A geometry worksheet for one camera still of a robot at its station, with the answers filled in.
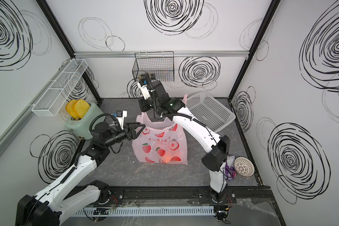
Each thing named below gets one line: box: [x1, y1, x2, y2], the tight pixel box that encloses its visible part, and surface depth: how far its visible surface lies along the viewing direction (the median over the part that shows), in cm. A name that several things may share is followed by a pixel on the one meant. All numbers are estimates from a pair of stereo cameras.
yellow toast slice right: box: [73, 98, 91, 119], surface depth 91 cm
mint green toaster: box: [65, 102, 105, 140], surface depth 90 cm
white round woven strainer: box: [234, 156, 255, 178], surface depth 84 cm
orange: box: [159, 158, 168, 165], surface depth 83 cm
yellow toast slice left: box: [65, 99, 80, 120], surface depth 88 cm
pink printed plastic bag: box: [131, 112, 188, 165], surface depth 79 cm
